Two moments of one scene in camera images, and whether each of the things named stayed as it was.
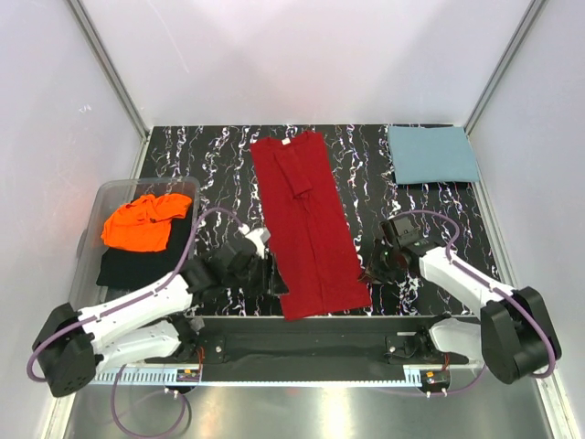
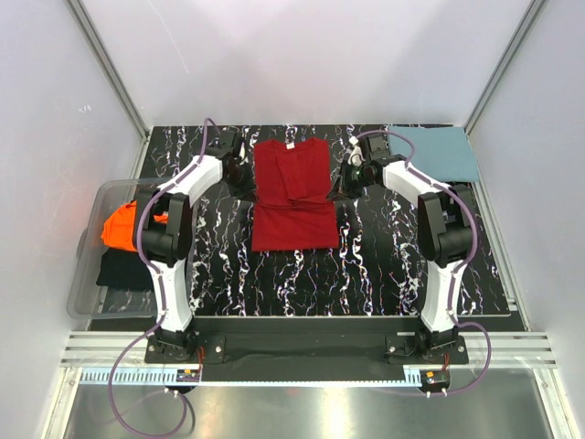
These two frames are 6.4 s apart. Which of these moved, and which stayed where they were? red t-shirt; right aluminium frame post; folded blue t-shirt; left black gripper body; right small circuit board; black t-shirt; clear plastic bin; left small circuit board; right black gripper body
Moved: right black gripper body; red t-shirt; left black gripper body
Stayed: right aluminium frame post; left small circuit board; folded blue t-shirt; black t-shirt; clear plastic bin; right small circuit board
